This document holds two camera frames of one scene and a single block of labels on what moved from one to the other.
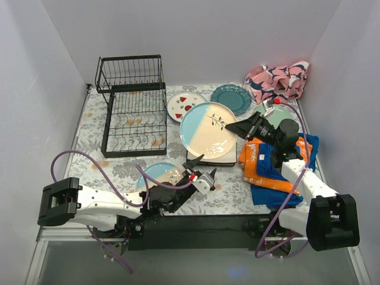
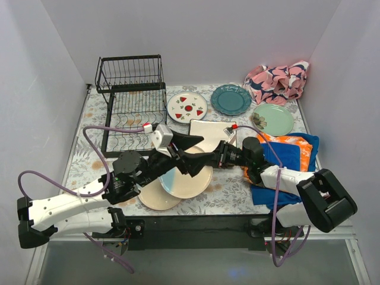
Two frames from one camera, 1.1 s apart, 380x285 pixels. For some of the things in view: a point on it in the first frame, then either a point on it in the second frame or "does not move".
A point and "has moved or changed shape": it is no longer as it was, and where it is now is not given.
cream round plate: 203,131 has moved or changed shape
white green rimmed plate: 180,103 does not move
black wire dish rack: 136,123 does not move
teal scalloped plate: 233,96 does not move
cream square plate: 230,157 has moved or changed shape
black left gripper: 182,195 to 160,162
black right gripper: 254,125 to 221,153
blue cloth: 272,197 does not move
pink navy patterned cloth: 282,82 does not move
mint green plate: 279,113 does not move
